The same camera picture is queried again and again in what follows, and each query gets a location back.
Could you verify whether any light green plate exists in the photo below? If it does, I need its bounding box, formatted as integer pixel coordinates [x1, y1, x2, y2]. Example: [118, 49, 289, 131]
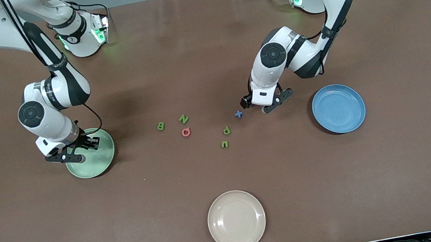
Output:
[60, 124, 120, 182]

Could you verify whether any blue plate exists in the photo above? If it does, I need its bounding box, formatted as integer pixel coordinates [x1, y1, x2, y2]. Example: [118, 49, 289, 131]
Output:
[308, 79, 370, 138]

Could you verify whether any beige plate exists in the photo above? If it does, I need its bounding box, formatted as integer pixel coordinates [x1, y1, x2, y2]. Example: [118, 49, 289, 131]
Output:
[203, 185, 271, 242]

